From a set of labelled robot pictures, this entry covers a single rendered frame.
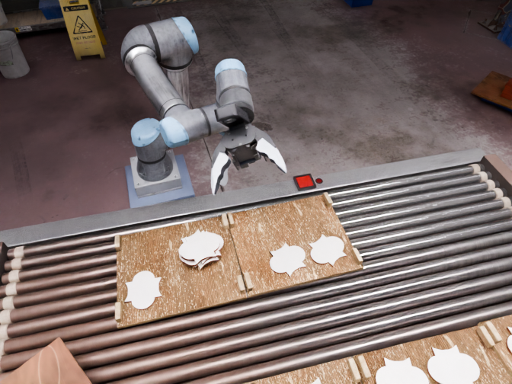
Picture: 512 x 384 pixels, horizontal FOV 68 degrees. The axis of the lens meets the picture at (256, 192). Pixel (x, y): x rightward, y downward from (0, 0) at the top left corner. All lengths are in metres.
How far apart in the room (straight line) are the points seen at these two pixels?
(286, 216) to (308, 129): 1.98
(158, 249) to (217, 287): 0.27
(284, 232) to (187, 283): 0.39
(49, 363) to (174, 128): 0.70
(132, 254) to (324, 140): 2.21
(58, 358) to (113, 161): 2.21
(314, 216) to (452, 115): 2.63
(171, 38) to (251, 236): 0.71
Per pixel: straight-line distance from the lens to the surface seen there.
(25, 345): 1.42
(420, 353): 1.30
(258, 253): 1.35
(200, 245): 1.30
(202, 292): 1.29
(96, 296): 1.39
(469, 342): 1.37
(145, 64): 1.14
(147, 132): 1.51
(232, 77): 0.90
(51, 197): 3.13
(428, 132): 3.61
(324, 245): 1.38
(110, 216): 1.58
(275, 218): 1.45
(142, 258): 1.40
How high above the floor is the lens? 2.07
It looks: 48 degrees down
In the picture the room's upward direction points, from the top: straight up
